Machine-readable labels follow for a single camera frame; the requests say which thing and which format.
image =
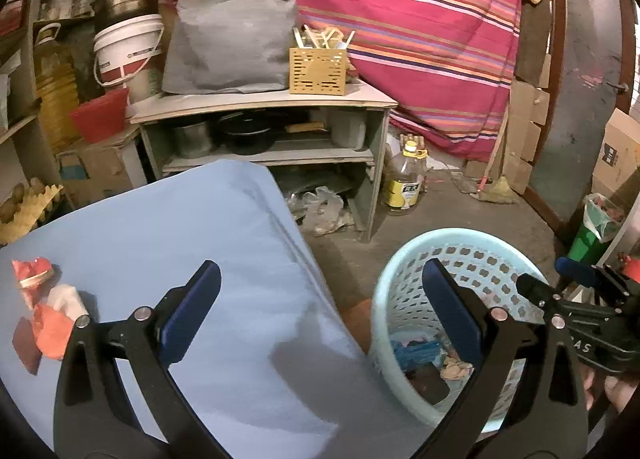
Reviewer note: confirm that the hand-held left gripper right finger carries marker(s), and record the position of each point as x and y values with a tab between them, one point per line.
450	309

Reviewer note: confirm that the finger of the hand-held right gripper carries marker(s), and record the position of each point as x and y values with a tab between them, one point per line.
575	270
537	291

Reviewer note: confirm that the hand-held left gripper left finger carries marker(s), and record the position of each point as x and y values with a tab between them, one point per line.
192	306

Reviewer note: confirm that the blue plastic bag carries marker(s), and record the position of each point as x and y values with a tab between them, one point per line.
415	351

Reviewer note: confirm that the light blue plastic basket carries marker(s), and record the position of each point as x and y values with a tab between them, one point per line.
400	279

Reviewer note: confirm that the person's right hand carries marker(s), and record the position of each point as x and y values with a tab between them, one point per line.
620	389

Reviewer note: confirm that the green bin with bag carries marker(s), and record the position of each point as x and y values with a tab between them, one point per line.
585	239

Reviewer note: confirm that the blue tablecloth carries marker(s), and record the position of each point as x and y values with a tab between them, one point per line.
200	249

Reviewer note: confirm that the straw broom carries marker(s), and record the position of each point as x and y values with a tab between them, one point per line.
492	191

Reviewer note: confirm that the printed cardboard box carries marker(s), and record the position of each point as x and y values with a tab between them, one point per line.
620	154

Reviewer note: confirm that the white crumpled tissue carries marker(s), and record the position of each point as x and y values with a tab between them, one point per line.
65	299

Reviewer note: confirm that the oil bottle with yellow cap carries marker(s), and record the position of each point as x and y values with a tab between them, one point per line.
402	184

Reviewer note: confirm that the orange wrapper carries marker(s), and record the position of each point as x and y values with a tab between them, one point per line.
52	334

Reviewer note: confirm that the clear plastic bags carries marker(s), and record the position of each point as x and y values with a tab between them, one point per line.
322	211

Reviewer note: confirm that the small steel pot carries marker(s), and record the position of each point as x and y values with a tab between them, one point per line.
194	141

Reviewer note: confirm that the dark red cardboard piece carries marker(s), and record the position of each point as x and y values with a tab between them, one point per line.
27	344

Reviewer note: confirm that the grey door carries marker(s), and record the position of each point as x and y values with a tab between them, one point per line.
575	89

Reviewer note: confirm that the black pan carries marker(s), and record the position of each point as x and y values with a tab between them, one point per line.
247	134

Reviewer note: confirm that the yellow egg tray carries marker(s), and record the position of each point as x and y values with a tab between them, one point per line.
30	219

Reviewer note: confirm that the grey plastic container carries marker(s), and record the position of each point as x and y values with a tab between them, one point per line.
348	129

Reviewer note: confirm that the small wooden cabinet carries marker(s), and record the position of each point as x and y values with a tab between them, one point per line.
250	101

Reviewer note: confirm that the red plastic bowl basket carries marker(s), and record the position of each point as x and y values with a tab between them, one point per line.
100	114

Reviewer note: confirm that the large yellow oil jug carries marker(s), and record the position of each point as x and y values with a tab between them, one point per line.
55	89

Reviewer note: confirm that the grey fabric cover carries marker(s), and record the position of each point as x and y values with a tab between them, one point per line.
225	44

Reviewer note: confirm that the yellow perforated utensil holder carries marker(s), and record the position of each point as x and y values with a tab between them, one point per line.
317	71

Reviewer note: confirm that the white plastic bucket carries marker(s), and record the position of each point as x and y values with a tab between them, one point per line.
127	44

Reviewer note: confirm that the wooden shelf unit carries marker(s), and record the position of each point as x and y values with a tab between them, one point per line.
20	64

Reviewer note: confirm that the bundle of chopsticks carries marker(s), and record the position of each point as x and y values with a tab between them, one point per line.
322	38

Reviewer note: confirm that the red striped cloth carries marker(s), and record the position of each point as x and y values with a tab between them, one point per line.
400	14

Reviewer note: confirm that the white plastic jar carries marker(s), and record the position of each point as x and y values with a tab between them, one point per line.
62	3

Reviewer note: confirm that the cardboard wall panels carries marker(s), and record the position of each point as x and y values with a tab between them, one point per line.
527	109

